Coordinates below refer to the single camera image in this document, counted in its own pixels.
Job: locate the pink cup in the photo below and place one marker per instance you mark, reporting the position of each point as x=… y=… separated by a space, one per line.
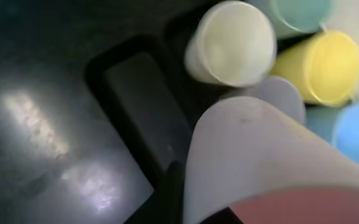
x=260 y=149

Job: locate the green cup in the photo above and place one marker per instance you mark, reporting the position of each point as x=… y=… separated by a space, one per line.
x=300 y=14

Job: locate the white cup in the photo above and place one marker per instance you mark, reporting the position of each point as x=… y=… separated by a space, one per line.
x=235 y=43

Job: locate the blue cup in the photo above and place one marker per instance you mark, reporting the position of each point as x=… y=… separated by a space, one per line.
x=358 y=133

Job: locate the yellow cup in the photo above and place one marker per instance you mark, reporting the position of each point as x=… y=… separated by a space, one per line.
x=331 y=67

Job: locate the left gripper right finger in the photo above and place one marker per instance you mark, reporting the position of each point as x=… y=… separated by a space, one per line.
x=222 y=217

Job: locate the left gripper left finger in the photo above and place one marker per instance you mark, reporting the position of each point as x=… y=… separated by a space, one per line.
x=171 y=196

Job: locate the grey cup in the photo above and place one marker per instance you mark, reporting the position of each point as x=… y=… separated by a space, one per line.
x=280 y=93

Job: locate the black tray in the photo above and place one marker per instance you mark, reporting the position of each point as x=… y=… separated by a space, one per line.
x=145 y=112

